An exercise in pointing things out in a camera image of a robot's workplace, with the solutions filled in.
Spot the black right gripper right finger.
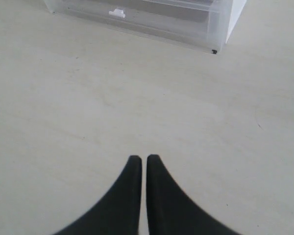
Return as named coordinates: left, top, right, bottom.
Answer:
left=146, top=154, right=238, bottom=235

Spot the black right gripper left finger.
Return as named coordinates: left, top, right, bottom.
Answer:
left=56, top=155, right=142, bottom=235

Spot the white plastic drawer cabinet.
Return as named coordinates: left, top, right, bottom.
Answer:
left=43, top=0, right=248, bottom=54

